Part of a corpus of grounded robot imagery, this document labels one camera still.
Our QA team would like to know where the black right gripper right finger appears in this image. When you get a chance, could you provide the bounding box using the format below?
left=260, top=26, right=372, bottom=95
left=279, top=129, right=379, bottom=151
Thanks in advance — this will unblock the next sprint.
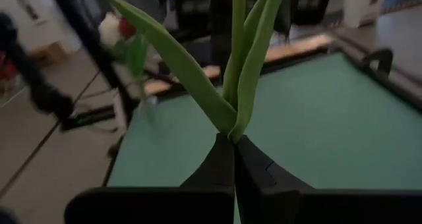
left=235, top=134, right=422, bottom=224

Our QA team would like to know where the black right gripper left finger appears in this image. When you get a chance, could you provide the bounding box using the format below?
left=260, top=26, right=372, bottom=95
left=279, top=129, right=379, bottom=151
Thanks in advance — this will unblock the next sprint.
left=64, top=134, right=235, bottom=224

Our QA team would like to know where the dark red artificial tulip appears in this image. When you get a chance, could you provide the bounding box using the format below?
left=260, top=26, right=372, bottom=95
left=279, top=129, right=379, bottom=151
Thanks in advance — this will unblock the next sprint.
left=118, top=18, right=138, bottom=39

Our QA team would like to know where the white artificial tulip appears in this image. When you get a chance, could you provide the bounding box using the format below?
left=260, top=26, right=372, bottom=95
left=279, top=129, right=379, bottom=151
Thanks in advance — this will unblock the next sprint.
left=98, top=12, right=149, bottom=86

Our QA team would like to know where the clear glass vase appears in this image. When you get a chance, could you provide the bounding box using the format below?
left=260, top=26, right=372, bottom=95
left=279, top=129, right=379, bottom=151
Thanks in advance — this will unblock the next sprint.
left=138, top=92, right=162, bottom=126

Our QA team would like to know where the green table mat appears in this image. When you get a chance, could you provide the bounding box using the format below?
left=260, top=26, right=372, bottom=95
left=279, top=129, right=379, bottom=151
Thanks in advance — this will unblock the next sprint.
left=107, top=51, right=422, bottom=224

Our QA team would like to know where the white cabinet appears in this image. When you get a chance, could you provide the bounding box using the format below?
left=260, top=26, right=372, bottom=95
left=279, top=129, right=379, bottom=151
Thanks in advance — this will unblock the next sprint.
left=342, top=0, right=385, bottom=28

